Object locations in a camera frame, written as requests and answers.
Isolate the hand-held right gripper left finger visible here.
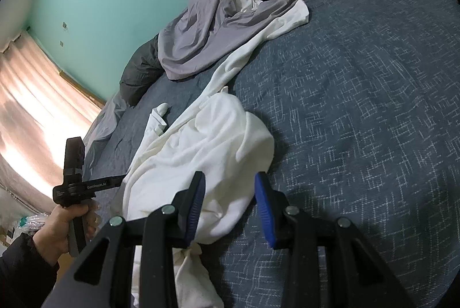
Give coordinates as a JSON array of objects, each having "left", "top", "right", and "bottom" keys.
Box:
[{"left": 41, "top": 171, "right": 206, "bottom": 308}]

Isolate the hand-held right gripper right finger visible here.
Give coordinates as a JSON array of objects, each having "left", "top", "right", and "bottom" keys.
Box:
[{"left": 254, "top": 172, "right": 417, "bottom": 308}]

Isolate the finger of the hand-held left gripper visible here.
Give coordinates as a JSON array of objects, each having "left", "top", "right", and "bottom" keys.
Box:
[{"left": 83, "top": 174, "right": 129, "bottom": 191}]

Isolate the white long-sleeve shirt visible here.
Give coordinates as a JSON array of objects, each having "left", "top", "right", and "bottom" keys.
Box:
[{"left": 122, "top": 1, "right": 310, "bottom": 308}]

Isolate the person's left forearm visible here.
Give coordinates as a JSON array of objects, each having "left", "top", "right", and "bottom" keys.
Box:
[{"left": 0, "top": 232, "right": 60, "bottom": 308}]

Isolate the person's left hand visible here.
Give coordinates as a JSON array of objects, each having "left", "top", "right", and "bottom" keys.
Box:
[{"left": 32, "top": 203, "right": 100, "bottom": 267}]

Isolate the light grey blanket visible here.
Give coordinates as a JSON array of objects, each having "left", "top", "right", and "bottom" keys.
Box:
[{"left": 84, "top": 93, "right": 124, "bottom": 165}]

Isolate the pink curtain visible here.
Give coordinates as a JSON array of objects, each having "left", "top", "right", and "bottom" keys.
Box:
[{"left": 0, "top": 31, "right": 105, "bottom": 215}]

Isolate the clear plastic bag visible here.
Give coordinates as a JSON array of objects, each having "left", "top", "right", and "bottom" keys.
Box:
[{"left": 11, "top": 211, "right": 49, "bottom": 233}]

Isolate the lilac grey garment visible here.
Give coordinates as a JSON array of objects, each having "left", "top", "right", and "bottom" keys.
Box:
[{"left": 158, "top": 0, "right": 307, "bottom": 81}]

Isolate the crumpled white garment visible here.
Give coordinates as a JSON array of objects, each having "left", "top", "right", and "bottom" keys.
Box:
[{"left": 230, "top": 0, "right": 265, "bottom": 12}]

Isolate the wooden window frame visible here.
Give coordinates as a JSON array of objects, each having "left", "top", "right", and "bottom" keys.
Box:
[{"left": 59, "top": 69, "right": 108, "bottom": 104}]

